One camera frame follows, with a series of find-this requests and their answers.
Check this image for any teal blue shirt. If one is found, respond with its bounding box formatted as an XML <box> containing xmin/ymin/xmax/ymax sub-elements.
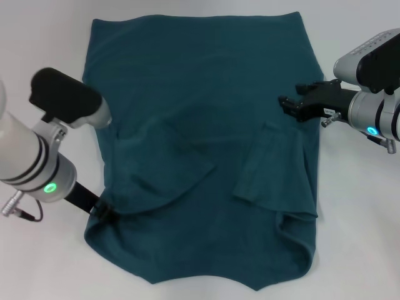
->
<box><xmin>81</xmin><ymin>11</ymin><xmax>328</xmax><ymax>282</ymax></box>

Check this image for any silver elbow plug grey cable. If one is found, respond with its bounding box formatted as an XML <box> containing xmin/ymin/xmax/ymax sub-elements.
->
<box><xmin>321</xmin><ymin>113</ymin><xmax>343</xmax><ymax>128</ymax></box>

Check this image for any silver plug at left wrist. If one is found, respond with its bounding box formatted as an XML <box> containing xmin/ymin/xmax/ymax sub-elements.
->
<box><xmin>1</xmin><ymin>191</ymin><xmax>25</xmax><ymax>217</ymax></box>

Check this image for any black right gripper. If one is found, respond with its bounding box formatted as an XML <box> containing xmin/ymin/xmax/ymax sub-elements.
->
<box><xmin>277</xmin><ymin>79</ymin><xmax>359</xmax><ymax>123</ymax></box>

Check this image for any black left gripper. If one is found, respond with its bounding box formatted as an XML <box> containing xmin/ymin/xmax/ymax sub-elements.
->
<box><xmin>64</xmin><ymin>181</ymin><xmax>121</xmax><ymax>224</ymax></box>

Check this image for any dark cable with red sleeve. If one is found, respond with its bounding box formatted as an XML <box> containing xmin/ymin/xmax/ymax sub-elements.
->
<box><xmin>18</xmin><ymin>199</ymin><xmax>44</xmax><ymax>223</ymax></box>

